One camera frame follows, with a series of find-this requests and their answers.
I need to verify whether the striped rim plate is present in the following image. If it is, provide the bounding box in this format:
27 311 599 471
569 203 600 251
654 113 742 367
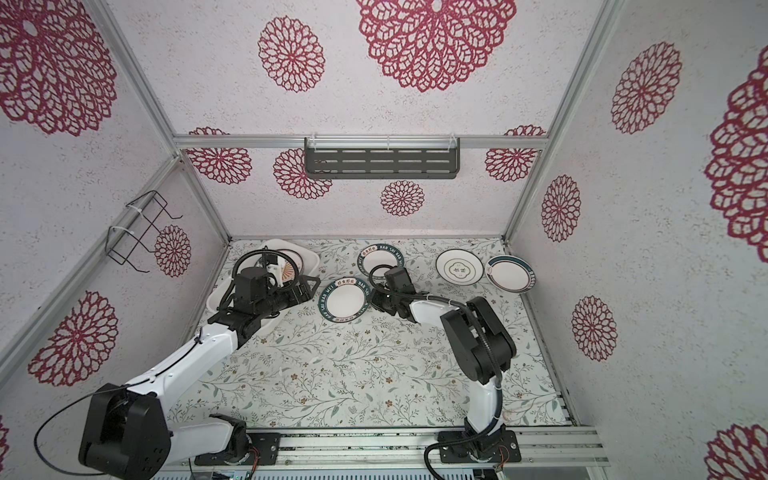
486 255 536 293

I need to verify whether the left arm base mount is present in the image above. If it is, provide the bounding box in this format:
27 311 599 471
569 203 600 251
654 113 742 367
192 414 282 466

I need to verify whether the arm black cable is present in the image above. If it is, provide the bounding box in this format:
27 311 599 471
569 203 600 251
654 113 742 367
32 247 301 478
367 263 505 480

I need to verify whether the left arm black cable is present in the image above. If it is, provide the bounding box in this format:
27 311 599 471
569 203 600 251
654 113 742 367
32 247 301 478

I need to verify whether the orange sunburst plate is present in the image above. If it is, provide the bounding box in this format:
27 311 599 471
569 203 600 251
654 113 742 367
279 248 304 282

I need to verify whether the black wire wall rack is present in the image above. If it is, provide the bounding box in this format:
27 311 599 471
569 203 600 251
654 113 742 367
103 190 182 274

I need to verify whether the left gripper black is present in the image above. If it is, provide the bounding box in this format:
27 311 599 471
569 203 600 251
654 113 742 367
256 273 320 320

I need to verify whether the green rim plate back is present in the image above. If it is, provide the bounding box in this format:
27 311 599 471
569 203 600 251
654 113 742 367
356 243 405 277

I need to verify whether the white plastic bin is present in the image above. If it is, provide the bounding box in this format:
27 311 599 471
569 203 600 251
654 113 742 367
206 239 320 338

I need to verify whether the green rim plate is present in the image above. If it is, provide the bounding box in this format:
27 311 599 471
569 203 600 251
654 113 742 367
318 277 372 324
356 243 405 277

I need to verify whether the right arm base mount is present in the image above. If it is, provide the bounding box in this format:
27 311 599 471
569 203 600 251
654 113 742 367
437 425 522 464

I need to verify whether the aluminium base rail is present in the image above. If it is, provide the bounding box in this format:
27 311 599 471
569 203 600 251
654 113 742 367
161 426 610 478

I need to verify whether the grey slotted wall shelf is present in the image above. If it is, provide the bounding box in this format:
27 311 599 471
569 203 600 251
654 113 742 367
303 137 461 180

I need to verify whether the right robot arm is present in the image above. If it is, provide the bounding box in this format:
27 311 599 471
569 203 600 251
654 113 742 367
368 264 517 438

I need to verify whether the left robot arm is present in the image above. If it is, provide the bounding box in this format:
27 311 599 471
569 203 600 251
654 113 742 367
78 267 320 479

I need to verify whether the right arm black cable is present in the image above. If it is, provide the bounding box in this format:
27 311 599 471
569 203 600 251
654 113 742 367
367 263 505 480

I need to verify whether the white plate brown line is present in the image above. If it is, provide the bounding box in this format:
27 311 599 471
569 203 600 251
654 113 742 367
435 248 485 286

